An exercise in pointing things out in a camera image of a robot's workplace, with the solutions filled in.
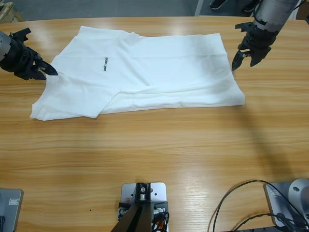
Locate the white post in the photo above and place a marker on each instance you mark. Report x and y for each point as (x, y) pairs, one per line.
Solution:
(199, 7)

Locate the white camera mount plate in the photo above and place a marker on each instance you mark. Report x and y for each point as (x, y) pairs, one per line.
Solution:
(159, 191)

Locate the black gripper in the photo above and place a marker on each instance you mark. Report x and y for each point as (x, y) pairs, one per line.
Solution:
(259, 38)
(20, 60)

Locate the white t-shirt with black print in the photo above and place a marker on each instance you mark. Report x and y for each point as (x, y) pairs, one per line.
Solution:
(157, 72)

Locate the wooden crate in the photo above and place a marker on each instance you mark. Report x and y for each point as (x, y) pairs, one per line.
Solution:
(9, 9)

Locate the dark camera post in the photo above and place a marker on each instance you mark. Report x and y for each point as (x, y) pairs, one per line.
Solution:
(137, 217)

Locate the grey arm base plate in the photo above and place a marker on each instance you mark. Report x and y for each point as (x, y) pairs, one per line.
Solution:
(14, 212)
(272, 203)

